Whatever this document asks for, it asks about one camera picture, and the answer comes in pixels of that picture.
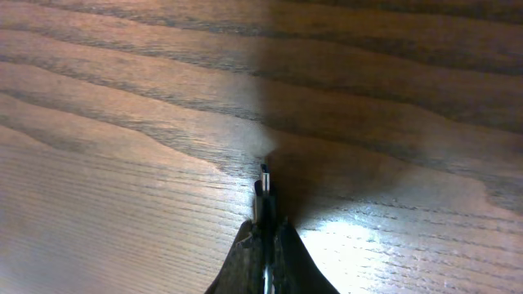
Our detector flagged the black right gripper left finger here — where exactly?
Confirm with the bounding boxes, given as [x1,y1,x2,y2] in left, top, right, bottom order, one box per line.
[205,220,263,294]

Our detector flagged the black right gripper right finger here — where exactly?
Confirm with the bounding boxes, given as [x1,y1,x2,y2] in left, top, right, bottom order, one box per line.
[273,221,339,294]

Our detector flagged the black USB charger cable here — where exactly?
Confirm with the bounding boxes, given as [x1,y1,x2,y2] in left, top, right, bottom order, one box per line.
[252,163,279,294]

